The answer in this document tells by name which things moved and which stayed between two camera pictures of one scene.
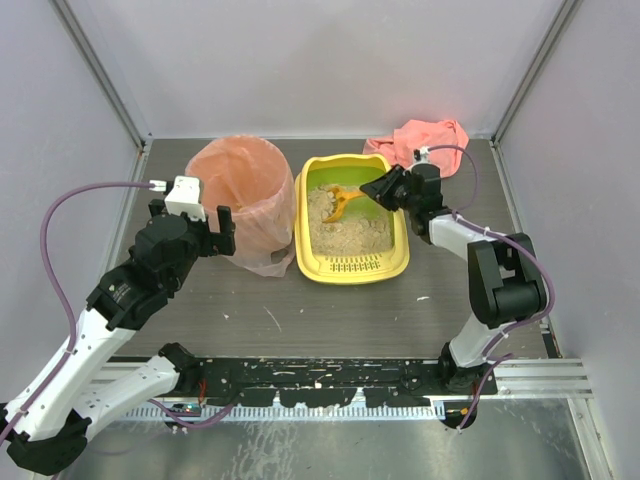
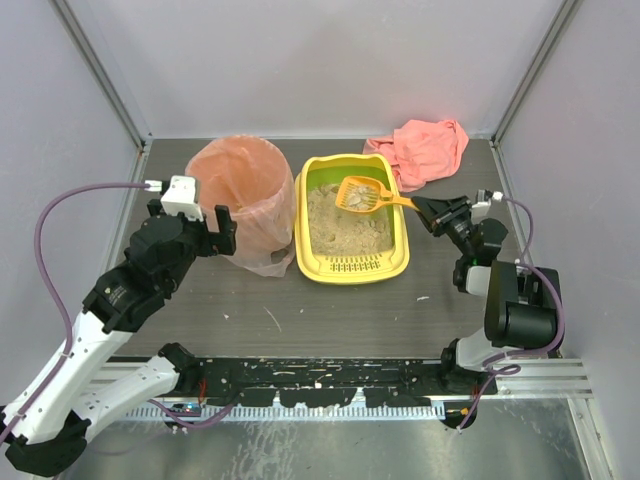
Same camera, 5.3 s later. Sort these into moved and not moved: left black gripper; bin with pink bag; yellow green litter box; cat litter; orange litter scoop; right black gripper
Moved: right black gripper; orange litter scoop
Not moved: left black gripper; bin with pink bag; yellow green litter box; cat litter
